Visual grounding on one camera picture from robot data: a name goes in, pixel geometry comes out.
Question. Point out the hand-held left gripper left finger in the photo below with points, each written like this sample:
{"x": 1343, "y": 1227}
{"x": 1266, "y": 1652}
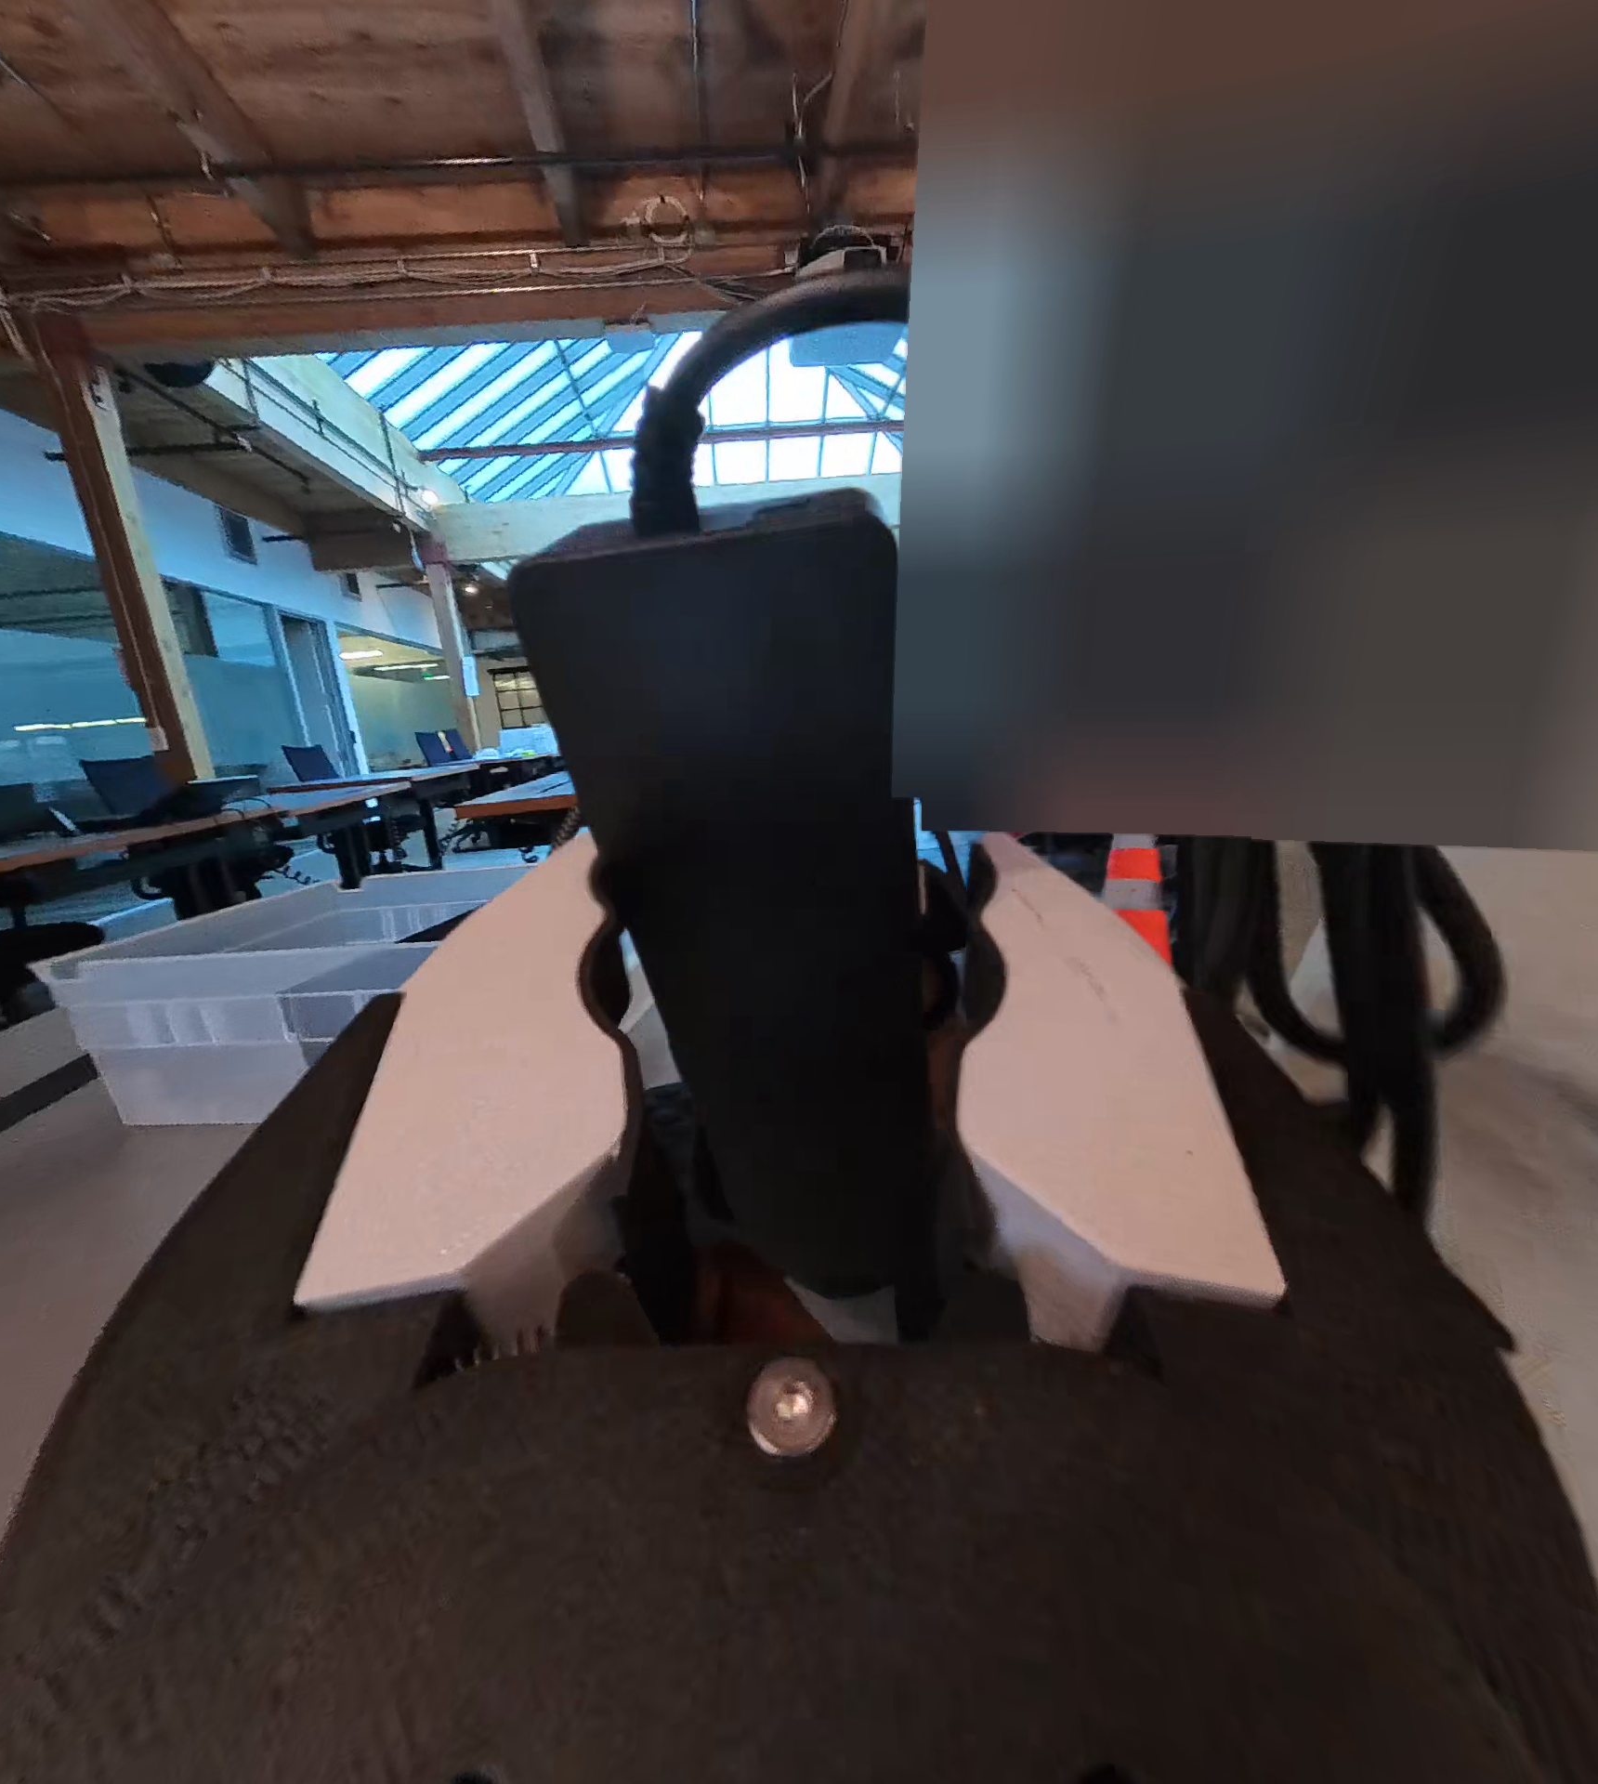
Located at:
{"x": 477, "y": 1114}

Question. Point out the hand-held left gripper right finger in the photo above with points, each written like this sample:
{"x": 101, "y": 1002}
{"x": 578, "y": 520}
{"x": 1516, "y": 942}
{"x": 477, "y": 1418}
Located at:
{"x": 1105, "y": 1114}

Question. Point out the clear plastic bin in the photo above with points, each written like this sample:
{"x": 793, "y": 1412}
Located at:
{"x": 184, "y": 1073}

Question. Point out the person's left hand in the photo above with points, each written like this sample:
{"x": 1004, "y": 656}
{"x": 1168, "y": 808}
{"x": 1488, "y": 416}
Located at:
{"x": 745, "y": 1290}

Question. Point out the orange traffic cone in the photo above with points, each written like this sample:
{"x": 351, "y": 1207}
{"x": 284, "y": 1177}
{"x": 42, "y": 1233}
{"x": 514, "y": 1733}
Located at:
{"x": 1136, "y": 890}

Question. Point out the row of wooden office desks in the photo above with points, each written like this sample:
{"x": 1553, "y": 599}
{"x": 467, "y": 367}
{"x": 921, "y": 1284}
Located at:
{"x": 518, "y": 798}

